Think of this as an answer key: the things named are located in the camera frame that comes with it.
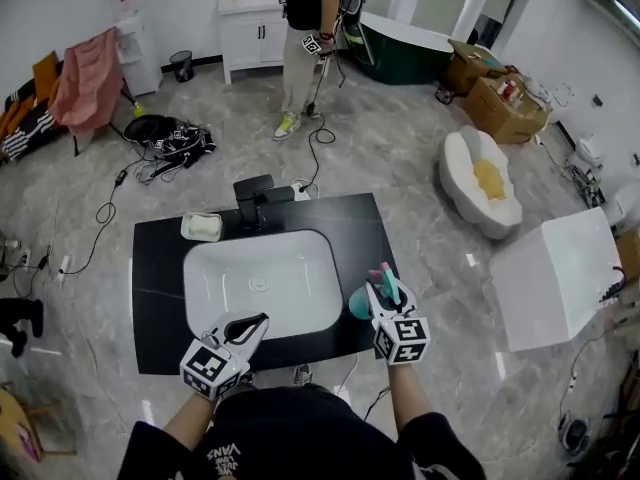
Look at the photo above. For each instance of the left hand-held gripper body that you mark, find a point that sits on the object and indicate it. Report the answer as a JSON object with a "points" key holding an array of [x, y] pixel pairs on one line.
{"points": [[210, 368]]}

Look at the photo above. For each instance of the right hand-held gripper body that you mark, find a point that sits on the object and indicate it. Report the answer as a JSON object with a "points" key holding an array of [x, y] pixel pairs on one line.
{"points": [[402, 340]]}

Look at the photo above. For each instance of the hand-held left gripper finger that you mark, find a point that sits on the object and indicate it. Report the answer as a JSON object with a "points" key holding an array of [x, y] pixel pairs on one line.
{"points": [[252, 343], [235, 316]]}

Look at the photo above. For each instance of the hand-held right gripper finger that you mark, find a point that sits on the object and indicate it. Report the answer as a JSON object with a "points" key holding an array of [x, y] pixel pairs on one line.
{"points": [[375, 300], [410, 304]]}

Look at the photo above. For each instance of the person's left forearm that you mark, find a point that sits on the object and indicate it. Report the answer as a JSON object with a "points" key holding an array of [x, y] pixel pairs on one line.
{"points": [[190, 420]]}

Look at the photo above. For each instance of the person's right forearm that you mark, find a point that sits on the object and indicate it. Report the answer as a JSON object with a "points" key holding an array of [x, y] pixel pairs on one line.
{"points": [[410, 398]]}

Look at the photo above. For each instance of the person's left shoe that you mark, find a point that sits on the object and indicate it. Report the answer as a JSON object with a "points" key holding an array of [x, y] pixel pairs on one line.
{"points": [[246, 379]]}

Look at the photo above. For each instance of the person's shoe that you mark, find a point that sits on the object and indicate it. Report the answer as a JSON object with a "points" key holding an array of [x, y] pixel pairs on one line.
{"points": [[302, 375], [246, 379]]}

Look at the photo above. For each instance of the person's right shoe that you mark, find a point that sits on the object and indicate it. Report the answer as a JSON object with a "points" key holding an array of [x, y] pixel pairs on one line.
{"points": [[302, 375]]}

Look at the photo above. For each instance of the white sink basin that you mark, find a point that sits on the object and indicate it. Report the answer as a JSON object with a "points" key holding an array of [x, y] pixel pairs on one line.
{"points": [[280, 268]]}

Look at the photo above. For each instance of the black table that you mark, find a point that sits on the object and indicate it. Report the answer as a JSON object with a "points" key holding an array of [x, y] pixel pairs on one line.
{"points": [[160, 268]]}

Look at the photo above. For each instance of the white soap bar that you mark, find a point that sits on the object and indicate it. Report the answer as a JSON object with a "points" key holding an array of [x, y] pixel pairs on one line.
{"points": [[201, 225]]}

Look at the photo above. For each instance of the white soap dish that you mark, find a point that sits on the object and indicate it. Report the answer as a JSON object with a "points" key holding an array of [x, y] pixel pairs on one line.
{"points": [[185, 230]]}

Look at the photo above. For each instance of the person's black shirt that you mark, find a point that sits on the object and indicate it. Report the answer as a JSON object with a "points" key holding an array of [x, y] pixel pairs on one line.
{"points": [[300, 433]]}

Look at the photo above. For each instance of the black faucet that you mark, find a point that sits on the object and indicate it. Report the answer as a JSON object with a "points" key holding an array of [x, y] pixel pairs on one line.
{"points": [[252, 193]]}

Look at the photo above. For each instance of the white shell-shaped chair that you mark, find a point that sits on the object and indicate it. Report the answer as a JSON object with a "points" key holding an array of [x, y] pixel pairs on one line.
{"points": [[460, 183]]}

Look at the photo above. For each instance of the white power strip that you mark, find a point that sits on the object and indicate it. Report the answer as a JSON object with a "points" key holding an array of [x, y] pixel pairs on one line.
{"points": [[301, 190]]}

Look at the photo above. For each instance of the white square cabinet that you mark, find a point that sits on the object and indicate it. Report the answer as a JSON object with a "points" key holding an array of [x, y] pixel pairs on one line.
{"points": [[555, 278]]}

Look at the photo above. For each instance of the black round device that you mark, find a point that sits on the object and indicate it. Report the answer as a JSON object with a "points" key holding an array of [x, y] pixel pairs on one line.
{"points": [[575, 435]]}

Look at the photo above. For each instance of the large cardboard box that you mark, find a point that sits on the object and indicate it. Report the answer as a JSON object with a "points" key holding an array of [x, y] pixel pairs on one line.
{"points": [[500, 113]]}

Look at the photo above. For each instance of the small yellow item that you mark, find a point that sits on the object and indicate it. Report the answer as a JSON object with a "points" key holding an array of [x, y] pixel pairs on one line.
{"points": [[138, 109]]}

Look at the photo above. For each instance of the small cardboard box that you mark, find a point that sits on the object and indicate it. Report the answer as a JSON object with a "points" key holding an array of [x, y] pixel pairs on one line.
{"points": [[470, 63]]}

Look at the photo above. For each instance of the green bathtub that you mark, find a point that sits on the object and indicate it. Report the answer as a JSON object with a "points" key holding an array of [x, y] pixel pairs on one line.
{"points": [[400, 53]]}

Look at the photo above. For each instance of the black waste bin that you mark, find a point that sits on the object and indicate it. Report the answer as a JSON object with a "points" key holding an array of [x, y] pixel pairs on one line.
{"points": [[181, 67]]}

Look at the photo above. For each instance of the pink cloth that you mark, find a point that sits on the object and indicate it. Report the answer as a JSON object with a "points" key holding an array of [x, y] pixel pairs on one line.
{"points": [[90, 83]]}

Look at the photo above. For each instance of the striped black white cloth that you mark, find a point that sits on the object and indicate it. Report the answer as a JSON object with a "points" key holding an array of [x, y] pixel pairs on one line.
{"points": [[27, 135]]}

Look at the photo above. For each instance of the white vanity cabinet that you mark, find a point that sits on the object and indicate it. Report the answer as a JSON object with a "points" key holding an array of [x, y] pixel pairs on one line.
{"points": [[250, 38]]}

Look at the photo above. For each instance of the white water dispenser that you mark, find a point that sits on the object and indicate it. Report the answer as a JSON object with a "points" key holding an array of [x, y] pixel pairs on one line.
{"points": [[137, 53]]}

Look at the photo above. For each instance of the orange cushion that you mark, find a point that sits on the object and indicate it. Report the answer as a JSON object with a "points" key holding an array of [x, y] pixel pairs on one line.
{"points": [[45, 75]]}

